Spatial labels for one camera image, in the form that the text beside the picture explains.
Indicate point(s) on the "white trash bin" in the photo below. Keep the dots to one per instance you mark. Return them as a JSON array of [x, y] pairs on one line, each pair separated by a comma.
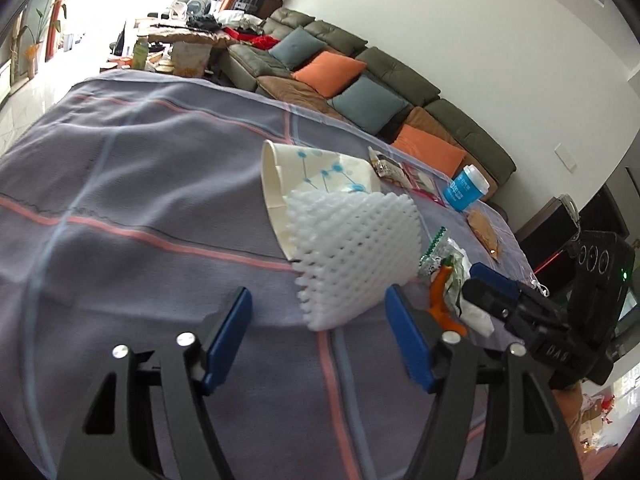
[[68, 42]]

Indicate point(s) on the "brown sofa back pad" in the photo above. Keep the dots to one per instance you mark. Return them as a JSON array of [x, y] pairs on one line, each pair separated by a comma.
[[425, 120]]

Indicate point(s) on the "green bottle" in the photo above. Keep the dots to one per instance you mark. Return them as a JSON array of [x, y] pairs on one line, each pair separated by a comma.
[[140, 52]]

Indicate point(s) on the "blue cup white lid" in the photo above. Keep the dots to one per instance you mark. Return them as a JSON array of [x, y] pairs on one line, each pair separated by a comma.
[[465, 190]]

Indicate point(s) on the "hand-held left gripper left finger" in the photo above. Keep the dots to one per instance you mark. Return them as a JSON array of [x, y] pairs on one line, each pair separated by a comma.
[[227, 340]]

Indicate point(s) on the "white foam net sleeve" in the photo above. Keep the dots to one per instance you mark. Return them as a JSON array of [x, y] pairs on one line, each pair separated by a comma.
[[350, 255]]

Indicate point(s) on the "low coffee table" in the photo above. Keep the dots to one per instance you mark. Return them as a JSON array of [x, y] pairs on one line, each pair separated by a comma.
[[120, 62]]

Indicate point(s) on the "brown sofa seat pad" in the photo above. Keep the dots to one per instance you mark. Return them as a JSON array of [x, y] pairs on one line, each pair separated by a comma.
[[290, 92]]

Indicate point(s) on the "small teal cushion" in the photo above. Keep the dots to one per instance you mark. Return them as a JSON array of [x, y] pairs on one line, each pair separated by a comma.
[[297, 50]]

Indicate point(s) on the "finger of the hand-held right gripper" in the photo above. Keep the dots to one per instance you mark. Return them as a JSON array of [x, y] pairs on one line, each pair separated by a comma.
[[495, 277], [487, 300]]

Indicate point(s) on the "brown paper bag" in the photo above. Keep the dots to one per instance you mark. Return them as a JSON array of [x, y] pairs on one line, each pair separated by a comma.
[[192, 57]]

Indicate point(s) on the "dark brown cabinet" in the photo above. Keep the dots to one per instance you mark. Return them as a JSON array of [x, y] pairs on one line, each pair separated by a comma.
[[271, 0]]

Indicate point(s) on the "white paper cup blue print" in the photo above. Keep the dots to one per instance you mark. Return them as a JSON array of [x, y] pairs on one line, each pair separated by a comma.
[[305, 175]]

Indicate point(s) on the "orange cushion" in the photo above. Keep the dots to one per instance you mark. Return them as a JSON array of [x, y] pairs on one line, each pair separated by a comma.
[[430, 152], [330, 72]]

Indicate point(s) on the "black side cabinet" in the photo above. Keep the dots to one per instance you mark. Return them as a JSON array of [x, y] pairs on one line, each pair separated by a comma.
[[545, 240]]

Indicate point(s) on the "green sectional sofa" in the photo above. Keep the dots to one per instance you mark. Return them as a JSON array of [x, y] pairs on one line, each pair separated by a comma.
[[450, 120]]

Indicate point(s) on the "small clear snack packet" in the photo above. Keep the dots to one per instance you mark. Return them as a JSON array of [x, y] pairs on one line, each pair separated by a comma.
[[385, 165]]

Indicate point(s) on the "white paper napkin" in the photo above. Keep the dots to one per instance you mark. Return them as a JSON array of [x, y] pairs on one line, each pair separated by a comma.
[[477, 321]]

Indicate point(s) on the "large teal cushion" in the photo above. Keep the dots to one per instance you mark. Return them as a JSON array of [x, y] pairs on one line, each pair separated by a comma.
[[370, 105]]

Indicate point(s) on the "clear plastic wrapper green print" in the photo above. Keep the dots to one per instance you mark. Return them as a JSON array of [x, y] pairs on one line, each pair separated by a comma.
[[440, 255]]

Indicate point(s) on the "sealed golden foil packet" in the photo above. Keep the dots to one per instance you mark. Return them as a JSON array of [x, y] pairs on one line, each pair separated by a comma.
[[484, 232]]

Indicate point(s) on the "person's right hand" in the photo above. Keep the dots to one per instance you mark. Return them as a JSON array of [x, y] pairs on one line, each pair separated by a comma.
[[570, 405]]

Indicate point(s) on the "tall green potted plant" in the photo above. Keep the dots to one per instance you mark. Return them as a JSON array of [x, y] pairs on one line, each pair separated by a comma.
[[40, 25]]

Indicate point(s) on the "white clothes pile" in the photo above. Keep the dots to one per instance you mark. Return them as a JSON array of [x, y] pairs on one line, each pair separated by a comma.
[[240, 20]]

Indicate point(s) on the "grey round fan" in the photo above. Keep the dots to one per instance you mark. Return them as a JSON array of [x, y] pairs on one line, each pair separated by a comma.
[[197, 6]]

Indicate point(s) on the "white wall switch plate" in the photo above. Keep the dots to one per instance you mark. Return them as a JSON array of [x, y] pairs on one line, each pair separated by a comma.
[[567, 158]]

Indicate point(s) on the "grey plaid tablecloth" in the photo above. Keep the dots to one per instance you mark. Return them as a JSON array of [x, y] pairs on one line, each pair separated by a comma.
[[125, 185]]

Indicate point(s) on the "cardboard box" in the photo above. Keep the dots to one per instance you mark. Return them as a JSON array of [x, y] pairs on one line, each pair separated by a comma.
[[592, 412]]

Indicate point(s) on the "red cloth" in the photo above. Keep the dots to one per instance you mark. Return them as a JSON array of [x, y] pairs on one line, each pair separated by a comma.
[[255, 40]]

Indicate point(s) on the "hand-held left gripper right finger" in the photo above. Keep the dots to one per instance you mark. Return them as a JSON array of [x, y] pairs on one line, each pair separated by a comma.
[[410, 345]]

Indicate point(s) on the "red packet round biscuit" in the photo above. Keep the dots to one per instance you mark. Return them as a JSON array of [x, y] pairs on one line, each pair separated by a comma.
[[422, 182]]

